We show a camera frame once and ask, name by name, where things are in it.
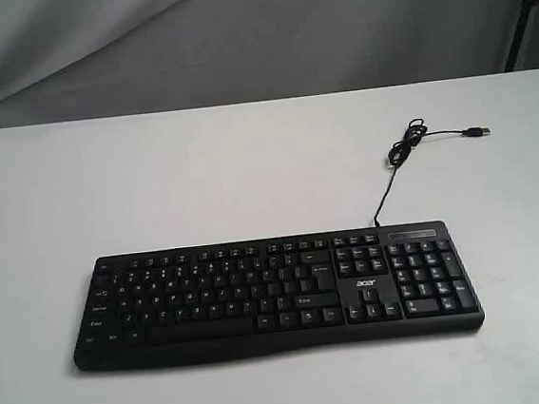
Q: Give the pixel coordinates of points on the black acer keyboard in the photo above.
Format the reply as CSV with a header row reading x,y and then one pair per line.
x,y
214,303

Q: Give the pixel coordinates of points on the white backdrop cloth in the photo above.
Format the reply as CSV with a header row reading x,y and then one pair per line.
x,y
63,60

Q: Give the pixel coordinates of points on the black backdrop stand pole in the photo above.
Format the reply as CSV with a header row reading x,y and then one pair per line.
x,y
518,37

